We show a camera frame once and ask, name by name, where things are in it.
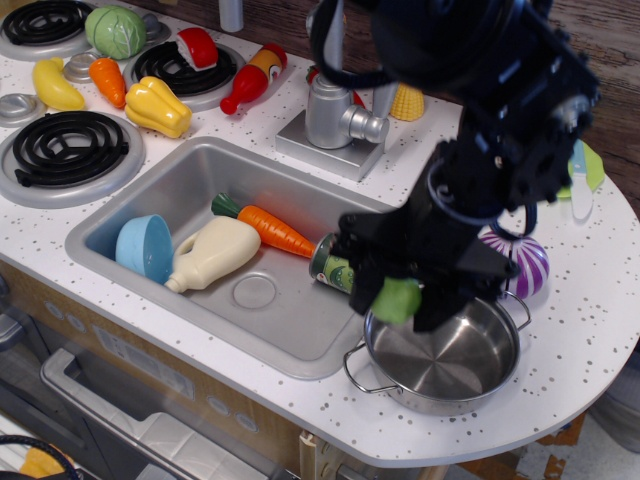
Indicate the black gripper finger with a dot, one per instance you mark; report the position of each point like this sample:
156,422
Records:
439,303
368,283

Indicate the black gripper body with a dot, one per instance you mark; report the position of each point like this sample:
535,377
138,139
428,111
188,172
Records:
422,241

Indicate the light green toy broccoli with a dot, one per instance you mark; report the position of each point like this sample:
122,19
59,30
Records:
397,301

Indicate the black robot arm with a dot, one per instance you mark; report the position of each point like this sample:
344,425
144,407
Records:
527,98

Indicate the stainless steel pot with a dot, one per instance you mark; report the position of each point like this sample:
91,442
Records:
451,370

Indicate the green toy pea can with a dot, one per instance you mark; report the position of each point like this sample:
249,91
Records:
329,269

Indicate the silver toy sink basin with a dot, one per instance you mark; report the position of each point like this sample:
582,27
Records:
271,308

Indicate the purple white toy onion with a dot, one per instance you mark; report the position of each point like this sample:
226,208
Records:
531,258

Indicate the orange toy carrot in sink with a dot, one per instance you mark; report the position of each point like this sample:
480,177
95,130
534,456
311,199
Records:
272,230

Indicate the yellow toy corn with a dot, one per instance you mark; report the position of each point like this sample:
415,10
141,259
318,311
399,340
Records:
408,104

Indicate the silver toy faucet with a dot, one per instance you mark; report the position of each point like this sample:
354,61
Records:
336,134

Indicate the cream toy jug bottle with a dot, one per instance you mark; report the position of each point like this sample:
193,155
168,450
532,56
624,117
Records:
219,248

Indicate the blue white toy knife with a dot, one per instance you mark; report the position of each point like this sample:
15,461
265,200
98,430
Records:
581,193

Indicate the lime green toy plate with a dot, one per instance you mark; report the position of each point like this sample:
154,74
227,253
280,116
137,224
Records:
595,173

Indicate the red toy chili pepper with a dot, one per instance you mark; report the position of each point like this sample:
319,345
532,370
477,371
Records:
312,72

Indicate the light blue toy bowl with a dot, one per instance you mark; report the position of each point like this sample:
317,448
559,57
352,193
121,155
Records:
144,246

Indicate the red toy ketchup bottle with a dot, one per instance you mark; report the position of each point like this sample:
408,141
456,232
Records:
255,77

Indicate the black middle stove burner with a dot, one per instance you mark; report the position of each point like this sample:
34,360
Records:
199,90

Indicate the black stove burner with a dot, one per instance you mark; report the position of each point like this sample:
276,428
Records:
68,159
199,90
44,29

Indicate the yellow toy bell pepper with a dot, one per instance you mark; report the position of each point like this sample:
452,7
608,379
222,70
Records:
151,104

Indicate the grey left support pole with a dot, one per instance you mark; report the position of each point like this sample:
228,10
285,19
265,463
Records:
231,16

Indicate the black front stove burner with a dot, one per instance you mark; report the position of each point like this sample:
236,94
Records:
68,159

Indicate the silver stove knob back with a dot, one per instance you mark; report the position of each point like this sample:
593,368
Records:
157,32

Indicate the silver stove knob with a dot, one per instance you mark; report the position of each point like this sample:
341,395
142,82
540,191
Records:
76,70
18,109
157,32

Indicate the small orange toy carrot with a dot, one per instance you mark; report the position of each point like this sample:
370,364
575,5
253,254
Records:
107,77

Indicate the green toy cabbage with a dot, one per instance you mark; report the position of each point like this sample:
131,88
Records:
116,32

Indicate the silver stove knob middle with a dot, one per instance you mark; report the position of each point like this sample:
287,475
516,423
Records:
76,70

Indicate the yellow toy banana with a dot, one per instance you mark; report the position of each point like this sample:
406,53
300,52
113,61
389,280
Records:
53,89

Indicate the silver stove knob front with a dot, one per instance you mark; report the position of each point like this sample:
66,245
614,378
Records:
18,109

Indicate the black back stove burner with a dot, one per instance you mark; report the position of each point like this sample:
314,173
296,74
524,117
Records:
44,29

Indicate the grey oven door handle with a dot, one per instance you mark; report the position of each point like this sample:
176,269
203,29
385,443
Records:
113,402

